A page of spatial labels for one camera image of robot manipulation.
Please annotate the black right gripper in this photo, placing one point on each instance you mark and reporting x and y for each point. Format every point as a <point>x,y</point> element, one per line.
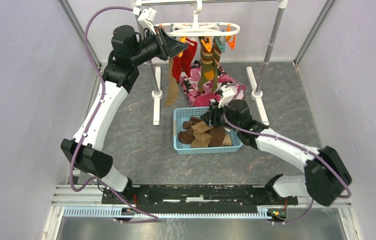
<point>210,118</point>

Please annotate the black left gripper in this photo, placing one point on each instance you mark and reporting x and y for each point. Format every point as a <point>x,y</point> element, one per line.
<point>168,46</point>

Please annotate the red sock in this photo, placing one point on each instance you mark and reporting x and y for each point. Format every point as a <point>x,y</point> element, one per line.
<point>188,56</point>
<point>176,69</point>

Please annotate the white round clip hanger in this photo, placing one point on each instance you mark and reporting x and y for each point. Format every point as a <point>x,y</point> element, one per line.
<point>206,31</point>

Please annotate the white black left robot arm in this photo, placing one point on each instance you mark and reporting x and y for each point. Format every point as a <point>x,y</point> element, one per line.
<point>84,150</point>

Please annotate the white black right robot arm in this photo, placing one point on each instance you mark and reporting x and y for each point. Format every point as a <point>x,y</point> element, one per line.
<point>324,177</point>

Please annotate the light blue plastic basket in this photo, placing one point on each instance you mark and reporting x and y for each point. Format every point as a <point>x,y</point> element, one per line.
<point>183,114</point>

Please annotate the white drying rack stand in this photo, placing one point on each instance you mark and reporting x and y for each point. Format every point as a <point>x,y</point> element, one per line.
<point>255,82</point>

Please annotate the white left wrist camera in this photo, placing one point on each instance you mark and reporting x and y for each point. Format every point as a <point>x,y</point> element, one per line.
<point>146,19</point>

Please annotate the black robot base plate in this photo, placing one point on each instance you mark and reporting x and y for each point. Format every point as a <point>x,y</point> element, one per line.
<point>205,199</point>

